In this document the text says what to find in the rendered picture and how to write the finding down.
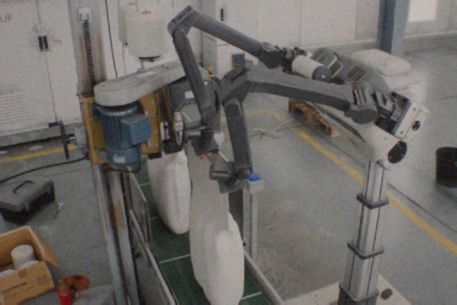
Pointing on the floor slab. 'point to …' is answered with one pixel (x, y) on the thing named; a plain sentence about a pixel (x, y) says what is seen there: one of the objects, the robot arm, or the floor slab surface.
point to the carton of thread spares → (18, 287)
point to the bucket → (446, 166)
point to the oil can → (64, 293)
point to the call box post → (253, 227)
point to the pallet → (311, 115)
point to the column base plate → (101, 294)
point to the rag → (77, 283)
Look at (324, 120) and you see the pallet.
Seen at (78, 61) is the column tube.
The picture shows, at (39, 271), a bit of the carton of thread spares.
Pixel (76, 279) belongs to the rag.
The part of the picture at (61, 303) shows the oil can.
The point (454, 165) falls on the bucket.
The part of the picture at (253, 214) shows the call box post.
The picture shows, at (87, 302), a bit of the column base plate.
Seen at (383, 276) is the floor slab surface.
